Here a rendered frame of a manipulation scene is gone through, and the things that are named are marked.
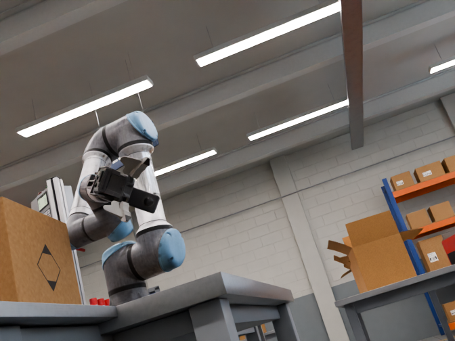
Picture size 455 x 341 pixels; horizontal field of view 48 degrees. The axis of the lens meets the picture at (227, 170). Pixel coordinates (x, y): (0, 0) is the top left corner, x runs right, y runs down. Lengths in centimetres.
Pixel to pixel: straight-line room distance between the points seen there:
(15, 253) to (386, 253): 218
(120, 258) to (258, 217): 797
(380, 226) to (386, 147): 672
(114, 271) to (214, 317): 74
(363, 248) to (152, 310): 210
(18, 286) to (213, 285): 40
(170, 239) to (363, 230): 159
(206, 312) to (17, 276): 40
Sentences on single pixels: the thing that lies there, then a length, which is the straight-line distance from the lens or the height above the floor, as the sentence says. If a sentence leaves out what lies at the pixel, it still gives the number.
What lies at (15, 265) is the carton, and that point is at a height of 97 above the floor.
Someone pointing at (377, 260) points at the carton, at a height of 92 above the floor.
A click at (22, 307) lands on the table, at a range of 72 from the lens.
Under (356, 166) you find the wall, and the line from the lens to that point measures 952.
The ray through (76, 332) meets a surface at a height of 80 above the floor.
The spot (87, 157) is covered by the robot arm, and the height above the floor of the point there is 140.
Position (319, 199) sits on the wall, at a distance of 942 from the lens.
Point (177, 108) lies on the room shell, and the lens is 642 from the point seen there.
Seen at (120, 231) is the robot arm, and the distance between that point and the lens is 144.
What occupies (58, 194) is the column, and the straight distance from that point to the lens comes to 208.
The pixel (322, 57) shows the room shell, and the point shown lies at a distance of 628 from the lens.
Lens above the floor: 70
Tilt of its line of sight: 19 degrees up
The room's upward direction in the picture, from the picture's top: 17 degrees counter-clockwise
